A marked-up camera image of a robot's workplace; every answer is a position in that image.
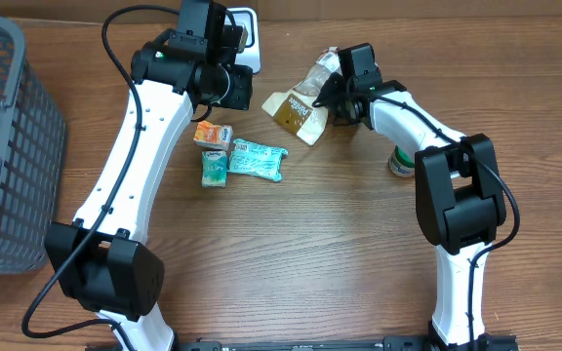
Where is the beige brown snack bag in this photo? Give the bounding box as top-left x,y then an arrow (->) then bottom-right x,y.
261,47 -> 341,146

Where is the orange tissue pack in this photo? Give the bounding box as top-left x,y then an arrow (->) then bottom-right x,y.
193,121 -> 233,151

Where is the green lid jar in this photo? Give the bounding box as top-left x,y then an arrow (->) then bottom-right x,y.
388,146 -> 415,177

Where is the teal wipes packet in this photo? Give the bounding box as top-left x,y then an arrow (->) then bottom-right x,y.
228,138 -> 289,182

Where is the teal tissue pack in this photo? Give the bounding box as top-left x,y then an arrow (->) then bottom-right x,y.
201,150 -> 227,187

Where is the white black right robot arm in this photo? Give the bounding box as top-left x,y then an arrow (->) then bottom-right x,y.
314,43 -> 518,350

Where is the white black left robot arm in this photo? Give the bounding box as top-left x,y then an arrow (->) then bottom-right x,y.
45,1 -> 261,350

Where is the white barcode scanner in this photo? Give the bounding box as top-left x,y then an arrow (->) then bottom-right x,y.
228,7 -> 261,74

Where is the dark grey plastic basket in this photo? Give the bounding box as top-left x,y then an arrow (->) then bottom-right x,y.
0,17 -> 67,275

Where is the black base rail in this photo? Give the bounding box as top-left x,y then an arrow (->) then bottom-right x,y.
85,334 -> 520,351

